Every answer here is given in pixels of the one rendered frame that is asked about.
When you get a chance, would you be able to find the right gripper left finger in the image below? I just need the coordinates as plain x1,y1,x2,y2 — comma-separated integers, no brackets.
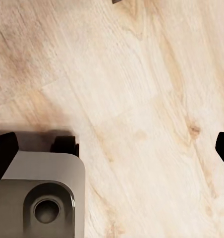
0,132,19,180

